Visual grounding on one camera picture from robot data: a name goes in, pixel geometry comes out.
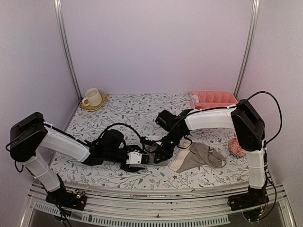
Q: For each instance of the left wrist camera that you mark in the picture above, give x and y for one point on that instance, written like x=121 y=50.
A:
x=137 y=158

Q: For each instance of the front aluminium rail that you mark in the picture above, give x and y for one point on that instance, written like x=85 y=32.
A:
x=199 y=207

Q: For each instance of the floral tablecloth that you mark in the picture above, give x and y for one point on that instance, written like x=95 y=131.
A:
x=135 y=115

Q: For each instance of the right aluminium frame post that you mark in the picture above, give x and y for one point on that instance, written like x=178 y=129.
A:
x=248 y=45

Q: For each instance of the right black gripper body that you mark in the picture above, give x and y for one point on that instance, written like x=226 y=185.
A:
x=175 y=138

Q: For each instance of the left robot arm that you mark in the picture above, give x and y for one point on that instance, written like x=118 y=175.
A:
x=33 y=132

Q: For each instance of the red patterned bowl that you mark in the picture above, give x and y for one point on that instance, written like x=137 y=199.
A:
x=235 y=149

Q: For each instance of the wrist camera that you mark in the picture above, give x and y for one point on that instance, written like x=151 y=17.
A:
x=137 y=158
x=149 y=140

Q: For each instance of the aluminium frame post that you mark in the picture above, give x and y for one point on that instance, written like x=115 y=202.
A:
x=248 y=45
x=65 y=45

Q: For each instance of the cream ceramic mug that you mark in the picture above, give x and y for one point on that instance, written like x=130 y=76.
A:
x=93 y=96

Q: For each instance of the white item in tray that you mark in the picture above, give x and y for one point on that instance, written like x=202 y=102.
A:
x=195 y=98

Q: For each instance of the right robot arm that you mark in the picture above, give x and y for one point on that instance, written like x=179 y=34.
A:
x=250 y=132

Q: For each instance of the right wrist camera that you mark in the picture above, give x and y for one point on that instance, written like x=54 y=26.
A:
x=149 y=140

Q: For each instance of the left aluminium frame post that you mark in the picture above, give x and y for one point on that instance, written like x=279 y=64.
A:
x=65 y=45

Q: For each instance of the woven bamboo coaster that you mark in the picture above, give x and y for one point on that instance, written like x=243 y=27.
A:
x=84 y=105

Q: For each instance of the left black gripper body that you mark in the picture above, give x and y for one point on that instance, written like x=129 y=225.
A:
x=128 y=169

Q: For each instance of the taupe underwear cream waistband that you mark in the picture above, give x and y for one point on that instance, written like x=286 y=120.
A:
x=194 y=154

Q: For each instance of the pink divided organizer tray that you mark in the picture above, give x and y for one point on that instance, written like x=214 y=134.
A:
x=212 y=99

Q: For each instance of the grey boxer briefs white trim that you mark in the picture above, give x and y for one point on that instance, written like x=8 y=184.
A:
x=151 y=149

